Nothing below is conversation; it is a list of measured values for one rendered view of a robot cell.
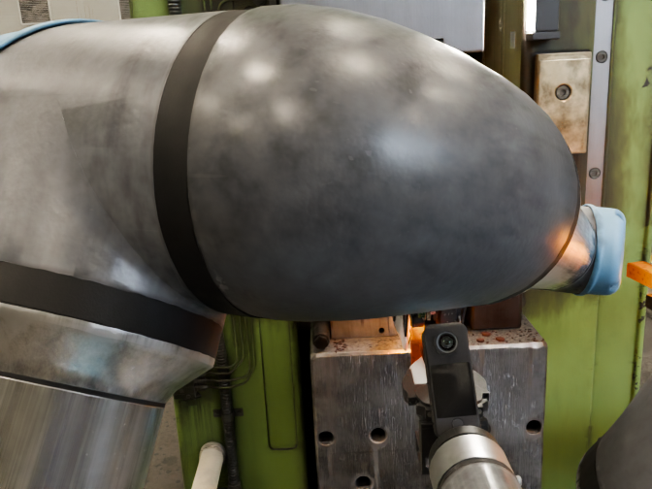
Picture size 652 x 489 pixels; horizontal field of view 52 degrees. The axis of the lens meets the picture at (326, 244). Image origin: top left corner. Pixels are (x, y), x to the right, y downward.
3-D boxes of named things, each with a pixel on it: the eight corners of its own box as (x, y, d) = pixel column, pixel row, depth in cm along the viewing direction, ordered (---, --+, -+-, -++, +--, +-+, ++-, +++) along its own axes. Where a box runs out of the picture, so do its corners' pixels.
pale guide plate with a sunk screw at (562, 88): (586, 153, 117) (592, 51, 113) (535, 155, 117) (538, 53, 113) (581, 151, 119) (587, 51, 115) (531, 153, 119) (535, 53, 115)
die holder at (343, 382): (537, 575, 119) (548, 342, 107) (323, 586, 119) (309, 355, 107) (469, 412, 173) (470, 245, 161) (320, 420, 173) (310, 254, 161)
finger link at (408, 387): (396, 380, 81) (410, 418, 72) (396, 369, 80) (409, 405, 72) (436, 377, 81) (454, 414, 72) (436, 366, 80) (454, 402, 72)
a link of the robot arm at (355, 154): (589, -107, 16) (630, 191, 60) (208, -54, 21) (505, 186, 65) (545, 381, 16) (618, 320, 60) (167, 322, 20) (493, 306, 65)
